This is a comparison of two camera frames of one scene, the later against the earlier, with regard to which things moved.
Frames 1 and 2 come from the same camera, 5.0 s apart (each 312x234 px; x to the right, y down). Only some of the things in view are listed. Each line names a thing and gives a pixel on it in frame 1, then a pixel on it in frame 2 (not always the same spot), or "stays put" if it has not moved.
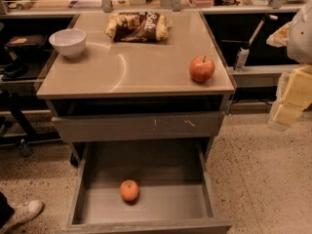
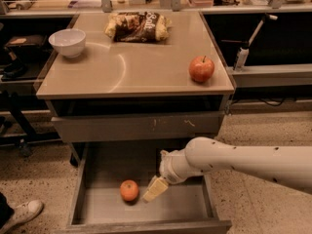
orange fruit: [129, 190] stays put
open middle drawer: [175, 192] stays put
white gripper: [300, 38] to [169, 168]
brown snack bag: [137, 26] stays put
